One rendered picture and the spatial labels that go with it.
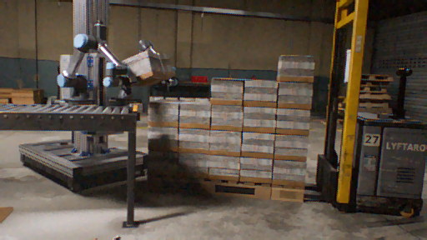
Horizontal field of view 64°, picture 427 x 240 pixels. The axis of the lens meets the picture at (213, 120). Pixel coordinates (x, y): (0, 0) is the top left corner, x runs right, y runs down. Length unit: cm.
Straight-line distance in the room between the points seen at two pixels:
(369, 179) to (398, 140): 39
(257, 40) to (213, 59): 145
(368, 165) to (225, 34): 759
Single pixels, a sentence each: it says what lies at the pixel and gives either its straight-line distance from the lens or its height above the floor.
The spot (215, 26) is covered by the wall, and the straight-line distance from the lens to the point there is 1002.
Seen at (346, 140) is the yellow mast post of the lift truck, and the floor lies 62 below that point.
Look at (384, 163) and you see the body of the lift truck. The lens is 310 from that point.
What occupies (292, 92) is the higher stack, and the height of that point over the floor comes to 98.
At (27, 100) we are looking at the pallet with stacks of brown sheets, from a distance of 903.
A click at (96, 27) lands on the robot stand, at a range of 358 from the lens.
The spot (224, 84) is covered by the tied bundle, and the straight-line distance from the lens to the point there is 301.
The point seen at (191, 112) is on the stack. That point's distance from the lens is 307.
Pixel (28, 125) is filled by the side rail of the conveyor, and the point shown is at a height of 72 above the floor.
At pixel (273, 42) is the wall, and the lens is 1049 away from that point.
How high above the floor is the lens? 108
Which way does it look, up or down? 7 degrees down
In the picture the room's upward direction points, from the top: 3 degrees clockwise
